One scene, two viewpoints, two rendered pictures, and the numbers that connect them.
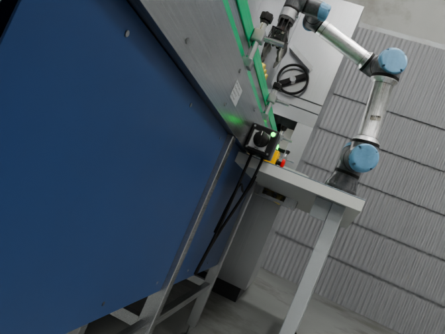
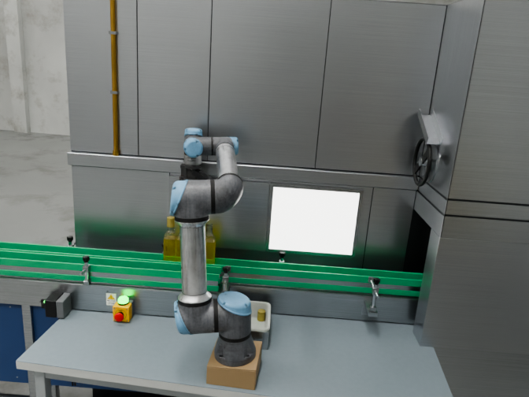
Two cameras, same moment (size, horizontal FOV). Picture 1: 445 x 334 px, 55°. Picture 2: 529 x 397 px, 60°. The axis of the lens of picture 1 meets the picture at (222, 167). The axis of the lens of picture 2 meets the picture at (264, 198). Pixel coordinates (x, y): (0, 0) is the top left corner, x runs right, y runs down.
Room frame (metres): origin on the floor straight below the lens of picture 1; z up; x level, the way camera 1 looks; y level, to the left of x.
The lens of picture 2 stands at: (1.72, -1.98, 1.85)
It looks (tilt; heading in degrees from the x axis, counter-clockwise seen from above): 16 degrees down; 78
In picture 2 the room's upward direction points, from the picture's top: 4 degrees clockwise
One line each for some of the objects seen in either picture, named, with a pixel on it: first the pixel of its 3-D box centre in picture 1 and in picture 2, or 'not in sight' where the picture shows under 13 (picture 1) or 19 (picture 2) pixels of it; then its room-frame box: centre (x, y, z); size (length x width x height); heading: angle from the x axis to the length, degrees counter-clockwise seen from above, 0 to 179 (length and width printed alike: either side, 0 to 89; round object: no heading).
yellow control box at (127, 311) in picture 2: (267, 159); (123, 310); (1.51, -0.14, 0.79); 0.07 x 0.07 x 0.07; 77
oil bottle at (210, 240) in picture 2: not in sight; (208, 256); (1.88, -0.02, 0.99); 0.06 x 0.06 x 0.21; 77
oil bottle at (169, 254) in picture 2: not in sight; (170, 253); (1.71, 0.02, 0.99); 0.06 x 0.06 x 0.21; 78
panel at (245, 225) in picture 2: not in sight; (263, 217); (2.14, 0.06, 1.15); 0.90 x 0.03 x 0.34; 167
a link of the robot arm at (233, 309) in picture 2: (353, 158); (232, 313); (1.93, -0.54, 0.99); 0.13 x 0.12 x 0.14; 177
